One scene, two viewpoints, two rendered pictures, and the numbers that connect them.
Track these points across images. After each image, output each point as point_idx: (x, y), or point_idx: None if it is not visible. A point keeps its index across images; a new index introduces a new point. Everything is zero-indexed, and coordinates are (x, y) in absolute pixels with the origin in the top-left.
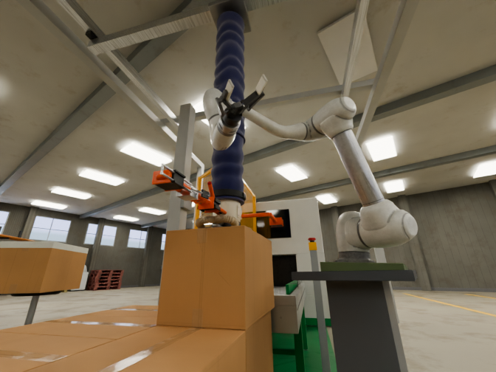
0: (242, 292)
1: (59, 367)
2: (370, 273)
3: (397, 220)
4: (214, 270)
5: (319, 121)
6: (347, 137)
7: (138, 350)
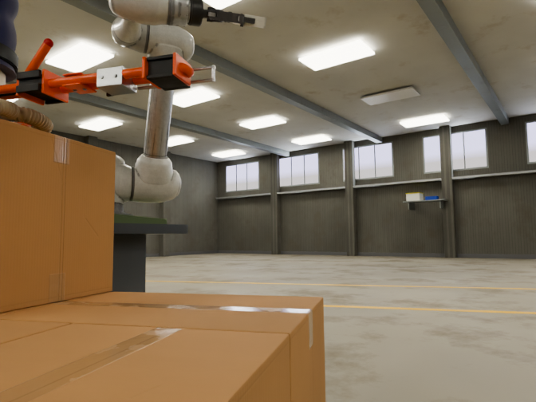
0: (111, 245)
1: (210, 321)
2: (161, 226)
3: (178, 179)
4: (80, 213)
5: (161, 41)
6: None
7: (165, 309)
